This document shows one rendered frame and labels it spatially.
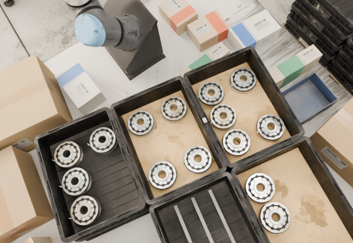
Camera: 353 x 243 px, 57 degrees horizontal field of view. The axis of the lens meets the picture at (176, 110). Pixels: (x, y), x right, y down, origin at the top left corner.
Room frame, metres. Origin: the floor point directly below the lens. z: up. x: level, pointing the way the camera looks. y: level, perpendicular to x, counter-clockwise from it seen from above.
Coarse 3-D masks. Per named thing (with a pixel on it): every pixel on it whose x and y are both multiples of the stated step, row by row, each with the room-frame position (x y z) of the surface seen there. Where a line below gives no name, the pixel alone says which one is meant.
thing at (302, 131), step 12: (252, 48) 0.61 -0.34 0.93; (216, 60) 0.60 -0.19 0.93; (192, 72) 0.57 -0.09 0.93; (264, 72) 0.51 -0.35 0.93; (276, 84) 0.45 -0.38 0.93; (192, 96) 0.47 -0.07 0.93; (288, 108) 0.35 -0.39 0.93; (300, 132) 0.25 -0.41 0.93; (216, 144) 0.27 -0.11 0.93; (276, 144) 0.23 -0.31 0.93; (252, 156) 0.21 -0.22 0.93
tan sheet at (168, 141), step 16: (176, 96) 0.53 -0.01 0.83; (160, 112) 0.47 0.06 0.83; (128, 128) 0.44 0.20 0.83; (160, 128) 0.41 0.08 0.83; (176, 128) 0.39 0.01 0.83; (192, 128) 0.38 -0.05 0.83; (144, 144) 0.36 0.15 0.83; (160, 144) 0.34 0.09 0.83; (176, 144) 0.33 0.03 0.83; (192, 144) 0.32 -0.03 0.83; (144, 160) 0.29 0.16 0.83; (160, 160) 0.28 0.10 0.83; (176, 160) 0.27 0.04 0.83; (160, 176) 0.22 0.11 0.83; (192, 176) 0.20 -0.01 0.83; (160, 192) 0.17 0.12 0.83
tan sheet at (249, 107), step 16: (208, 80) 0.57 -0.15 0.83; (224, 80) 0.55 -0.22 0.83; (256, 80) 0.52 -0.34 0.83; (224, 96) 0.48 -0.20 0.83; (240, 96) 0.47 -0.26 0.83; (256, 96) 0.46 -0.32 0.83; (208, 112) 0.43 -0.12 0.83; (240, 112) 0.40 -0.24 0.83; (256, 112) 0.39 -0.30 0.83; (272, 112) 0.38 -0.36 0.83; (240, 128) 0.34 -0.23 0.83; (272, 128) 0.31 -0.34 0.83; (256, 144) 0.27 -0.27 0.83; (272, 144) 0.25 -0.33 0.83
